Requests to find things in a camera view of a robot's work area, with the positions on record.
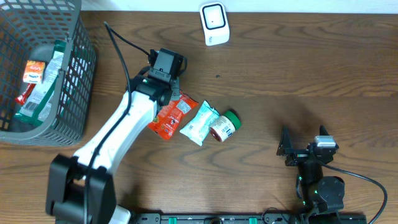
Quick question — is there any red snack packet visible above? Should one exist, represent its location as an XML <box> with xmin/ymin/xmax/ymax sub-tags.
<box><xmin>147</xmin><ymin>91</ymin><xmax>198</xmax><ymax>140</ymax></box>

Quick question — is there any teal white snack packet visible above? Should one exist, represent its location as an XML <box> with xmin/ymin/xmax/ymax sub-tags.
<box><xmin>180</xmin><ymin>101</ymin><xmax>220</xmax><ymax>146</ymax></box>

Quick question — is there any green-lid white jar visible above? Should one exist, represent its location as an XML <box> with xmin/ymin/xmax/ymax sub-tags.
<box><xmin>210</xmin><ymin>110</ymin><xmax>242</xmax><ymax>142</ymax></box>

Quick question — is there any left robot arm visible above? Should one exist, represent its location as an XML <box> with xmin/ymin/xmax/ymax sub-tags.
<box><xmin>45</xmin><ymin>67</ymin><xmax>183</xmax><ymax>223</ymax></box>

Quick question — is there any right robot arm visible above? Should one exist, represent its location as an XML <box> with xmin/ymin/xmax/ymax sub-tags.
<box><xmin>277</xmin><ymin>126</ymin><xmax>345</xmax><ymax>223</ymax></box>

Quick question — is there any white barcode scanner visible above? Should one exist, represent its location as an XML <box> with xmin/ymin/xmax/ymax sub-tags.
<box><xmin>199</xmin><ymin>2</ymin><xmax>230</xmax><ymax>46</ymax></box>

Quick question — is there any green white snack bag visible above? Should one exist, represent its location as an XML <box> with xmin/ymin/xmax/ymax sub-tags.
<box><xmin>14</xmin><ymin>40</ymin><xmax>66</xmax><ymax>126</ymax></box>

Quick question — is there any orange white small packet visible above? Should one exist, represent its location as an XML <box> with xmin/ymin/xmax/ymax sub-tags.
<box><xmin>22</xmin><ymin>60</ymin><xmax>45</xmax><ymax>84</ymax></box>

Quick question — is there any small red wrapper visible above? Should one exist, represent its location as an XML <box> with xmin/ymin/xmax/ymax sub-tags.
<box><xmin>14</xmin><ymin>83</ymin><xmax>36</xmax><ymax>106</ymax></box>

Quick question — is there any grey plastic mesh basket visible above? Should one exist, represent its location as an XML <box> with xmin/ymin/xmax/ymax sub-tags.
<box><xmin>1</xmin><ymin>0</ymin><xmax>98</xmax><ymax>146</ymax></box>

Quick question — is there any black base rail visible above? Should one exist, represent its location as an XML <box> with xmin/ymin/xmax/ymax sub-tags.
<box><xmin>109</xmin><ymin>212</ymin><xmax>367</xmax><ymax>224</ymax></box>

